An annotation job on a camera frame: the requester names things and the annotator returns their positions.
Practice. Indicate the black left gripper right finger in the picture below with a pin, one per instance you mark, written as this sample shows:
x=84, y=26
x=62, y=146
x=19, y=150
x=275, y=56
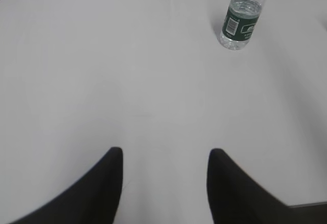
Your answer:
x=234, y=197

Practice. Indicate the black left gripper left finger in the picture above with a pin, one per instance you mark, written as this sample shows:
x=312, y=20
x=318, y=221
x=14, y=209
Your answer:
x=94, y=198

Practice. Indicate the clear water bottle green label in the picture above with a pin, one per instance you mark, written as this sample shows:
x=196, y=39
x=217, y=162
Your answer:
x=239, y=23

